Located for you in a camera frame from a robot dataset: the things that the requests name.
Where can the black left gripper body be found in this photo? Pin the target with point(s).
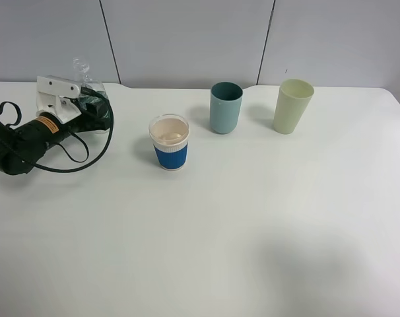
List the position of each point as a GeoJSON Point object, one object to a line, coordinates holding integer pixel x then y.
{"type": "Point", "coordinates": [88, 122]}

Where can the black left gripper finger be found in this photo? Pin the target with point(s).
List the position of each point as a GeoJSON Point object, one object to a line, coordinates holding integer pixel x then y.
{"type": "Point", "coordinates": [96, 106]}

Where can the clear green-label water bottle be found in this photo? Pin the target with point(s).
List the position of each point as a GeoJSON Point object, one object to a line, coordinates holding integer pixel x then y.
{"type": "Point", "coordinates": [83, 76]}

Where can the glass cup with blue sleeve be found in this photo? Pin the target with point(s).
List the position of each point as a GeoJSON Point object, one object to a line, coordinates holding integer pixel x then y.
{"type": "Point", "coordinates": [169, 134]}

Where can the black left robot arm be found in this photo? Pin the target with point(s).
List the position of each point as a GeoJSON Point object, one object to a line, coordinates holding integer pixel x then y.
{"type": "Point", "coordinates": [22, 146]}

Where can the teal plastic cup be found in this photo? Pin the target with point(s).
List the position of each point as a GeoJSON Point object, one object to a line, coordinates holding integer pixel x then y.
{"type": "Point", "coordinates": [225, 104]}

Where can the pale green plastic cup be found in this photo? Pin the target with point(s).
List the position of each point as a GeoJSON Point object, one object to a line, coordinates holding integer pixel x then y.
{"type": "Point", "coordinates": [294, 97]}

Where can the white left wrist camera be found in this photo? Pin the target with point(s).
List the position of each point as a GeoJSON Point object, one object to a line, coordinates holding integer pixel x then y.
{"type": "Point", "coordinates": [54, 95]}

